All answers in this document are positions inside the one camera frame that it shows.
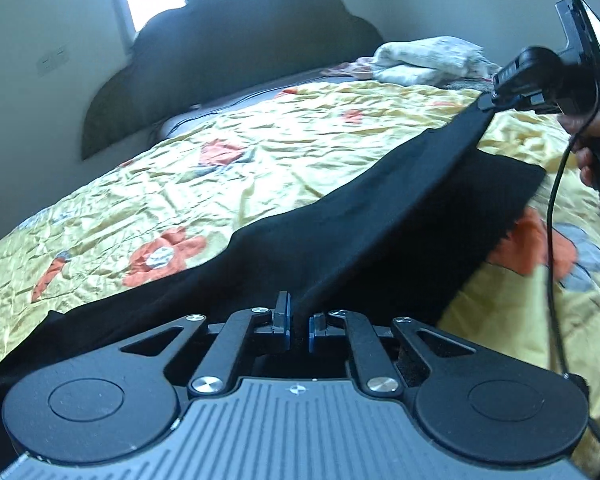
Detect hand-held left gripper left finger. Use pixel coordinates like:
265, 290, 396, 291
115, 291, 295, 395

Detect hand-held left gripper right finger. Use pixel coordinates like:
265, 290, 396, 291
307, 309, 478, 396

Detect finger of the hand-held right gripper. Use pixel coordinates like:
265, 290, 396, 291
476, 89, 545, 113

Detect black pants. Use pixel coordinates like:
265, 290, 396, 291
0, 97, 547, 411

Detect person's right hand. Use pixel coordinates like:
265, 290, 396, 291
556, 104, 600, 191

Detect white floral crumpled cloth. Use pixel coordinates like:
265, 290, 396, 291
370, 36, 504, 86

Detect pink crumpled cloth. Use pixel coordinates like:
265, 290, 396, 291
323, 57, 382, 79

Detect yellow floral blanket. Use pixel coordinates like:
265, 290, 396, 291
0, 81, 600, 461

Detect dark scalloped headboard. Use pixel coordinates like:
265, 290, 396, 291
80, 0, 386, 162

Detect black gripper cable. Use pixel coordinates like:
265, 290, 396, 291
547, 110, 600, 456

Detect white wall switch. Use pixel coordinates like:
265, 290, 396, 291
36, 47, 71, 77

